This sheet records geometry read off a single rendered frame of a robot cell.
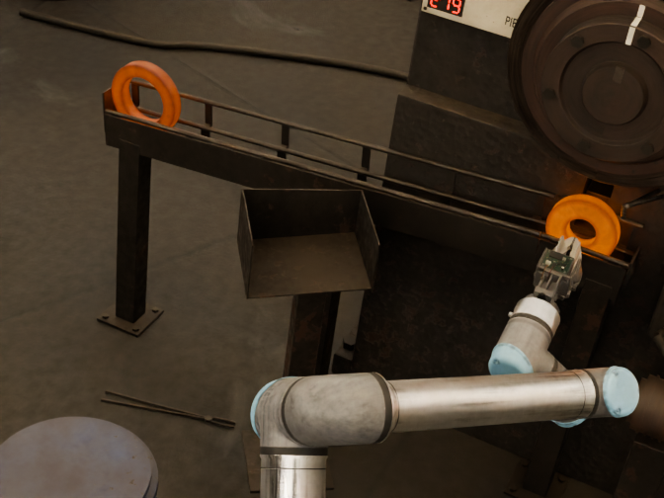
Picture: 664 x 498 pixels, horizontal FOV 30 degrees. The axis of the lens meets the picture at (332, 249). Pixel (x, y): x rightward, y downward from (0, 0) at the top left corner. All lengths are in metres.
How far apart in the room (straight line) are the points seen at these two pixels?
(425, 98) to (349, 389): 0.94
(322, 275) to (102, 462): 0.60
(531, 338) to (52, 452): 0.93
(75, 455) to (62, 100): 2.14
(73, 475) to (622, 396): 1.02
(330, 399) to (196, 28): 3.08
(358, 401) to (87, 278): 1.67
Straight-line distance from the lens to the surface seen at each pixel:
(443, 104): 2.70
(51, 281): 3.49
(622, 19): 2.31
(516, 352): 2.31
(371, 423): 1.96
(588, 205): 2.59
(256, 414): 2.11
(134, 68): 2.95
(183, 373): 3.20
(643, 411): 2.60
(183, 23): 4.90
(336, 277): 2.57
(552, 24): 2.39
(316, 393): 1.97
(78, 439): 2.42
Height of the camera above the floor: 2.14
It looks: 36 degrees down
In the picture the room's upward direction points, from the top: 8 degrees clockwise
